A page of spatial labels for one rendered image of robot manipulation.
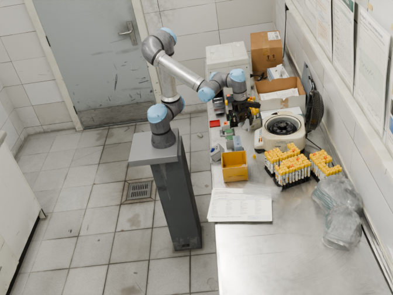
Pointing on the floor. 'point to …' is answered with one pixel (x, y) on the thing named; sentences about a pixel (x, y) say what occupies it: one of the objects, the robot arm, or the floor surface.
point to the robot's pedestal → (178, 201)
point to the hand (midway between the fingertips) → (248, 128)
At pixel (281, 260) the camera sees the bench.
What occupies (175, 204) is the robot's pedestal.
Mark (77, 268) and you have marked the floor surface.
